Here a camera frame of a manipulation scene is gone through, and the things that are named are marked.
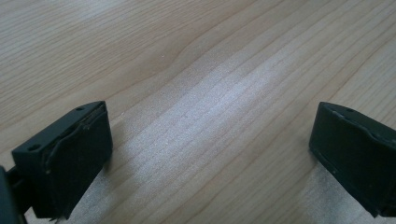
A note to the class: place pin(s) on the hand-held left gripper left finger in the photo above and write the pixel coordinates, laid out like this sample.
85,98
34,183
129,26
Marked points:
74,161

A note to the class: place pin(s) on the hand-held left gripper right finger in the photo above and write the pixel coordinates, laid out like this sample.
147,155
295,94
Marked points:
355,155

